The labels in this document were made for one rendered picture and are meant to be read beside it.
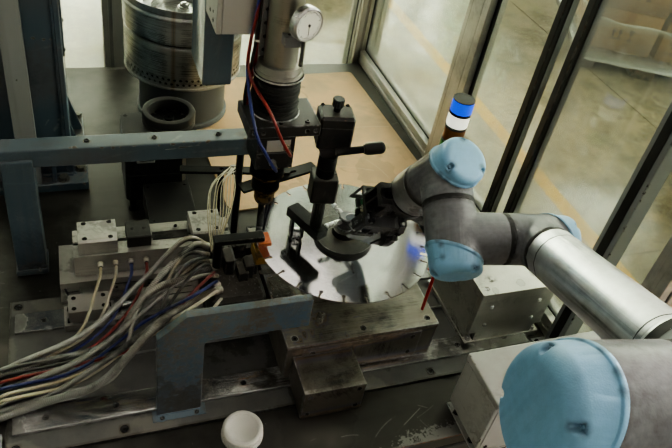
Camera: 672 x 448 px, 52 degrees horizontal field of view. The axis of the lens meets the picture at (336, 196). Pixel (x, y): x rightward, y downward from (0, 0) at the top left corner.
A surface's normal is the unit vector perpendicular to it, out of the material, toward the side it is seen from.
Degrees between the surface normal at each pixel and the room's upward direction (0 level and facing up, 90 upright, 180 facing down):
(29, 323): 0
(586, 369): 3
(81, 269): 90
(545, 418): 82
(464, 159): 32
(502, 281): 0
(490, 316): 90
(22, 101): 90
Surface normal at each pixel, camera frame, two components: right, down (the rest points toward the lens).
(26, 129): 0.31, 0.63
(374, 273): 0.16, -0.77
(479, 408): -0.94, 0.08
